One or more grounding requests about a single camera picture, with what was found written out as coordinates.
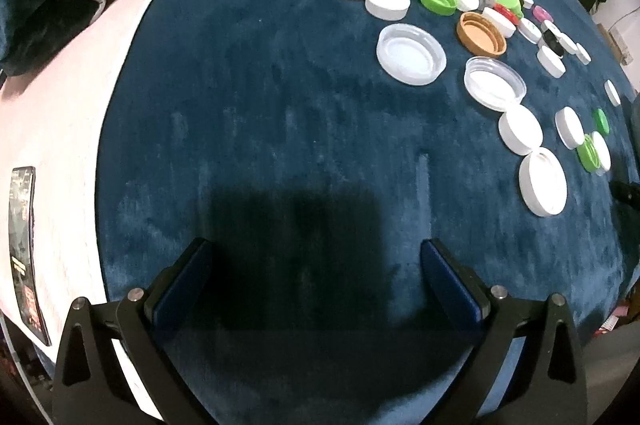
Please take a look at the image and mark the orange plastic lid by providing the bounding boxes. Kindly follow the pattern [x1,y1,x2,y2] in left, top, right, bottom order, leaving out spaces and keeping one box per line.
[456,11,508,57]

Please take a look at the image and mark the pink bed sheet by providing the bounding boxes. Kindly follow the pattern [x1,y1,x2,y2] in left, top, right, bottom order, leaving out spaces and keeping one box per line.
[0,0,193,411]

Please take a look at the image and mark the blue velvet blanket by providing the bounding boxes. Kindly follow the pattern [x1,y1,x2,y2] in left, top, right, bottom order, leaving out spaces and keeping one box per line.
[94,0,640,425]

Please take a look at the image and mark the clear plastic lid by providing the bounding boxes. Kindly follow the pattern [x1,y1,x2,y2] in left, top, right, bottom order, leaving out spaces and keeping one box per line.
[375,23,448,87]
[463,55,528,112]

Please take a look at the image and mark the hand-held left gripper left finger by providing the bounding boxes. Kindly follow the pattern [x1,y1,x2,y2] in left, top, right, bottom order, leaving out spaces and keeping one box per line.
[51,237,216,425]

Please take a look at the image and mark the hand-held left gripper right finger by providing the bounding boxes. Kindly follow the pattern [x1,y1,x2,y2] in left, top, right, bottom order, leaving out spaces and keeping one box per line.
[420,238,589,425]

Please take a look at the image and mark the large white lid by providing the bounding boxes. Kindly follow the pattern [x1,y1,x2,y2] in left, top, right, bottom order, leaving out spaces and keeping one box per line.
[364,0,412,19]
[518,147,569,218]
[498,104,544,156]

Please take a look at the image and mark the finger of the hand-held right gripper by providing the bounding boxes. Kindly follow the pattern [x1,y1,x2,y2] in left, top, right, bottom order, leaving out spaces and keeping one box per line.
[611,178,640,206]

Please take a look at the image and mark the black smartphone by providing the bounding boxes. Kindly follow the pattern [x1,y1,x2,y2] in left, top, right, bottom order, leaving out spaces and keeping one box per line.
[9,165,52,347]

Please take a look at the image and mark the red bottle cap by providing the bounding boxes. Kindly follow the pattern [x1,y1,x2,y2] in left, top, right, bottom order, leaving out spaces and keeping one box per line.
[492,3,521,26]

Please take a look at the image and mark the dark brown bottle cap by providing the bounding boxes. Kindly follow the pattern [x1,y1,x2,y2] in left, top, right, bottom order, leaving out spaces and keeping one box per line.
[538,30,564,56]

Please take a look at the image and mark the group of small white caps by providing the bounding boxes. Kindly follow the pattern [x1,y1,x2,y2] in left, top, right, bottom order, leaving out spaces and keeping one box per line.
[424,0,622,176]

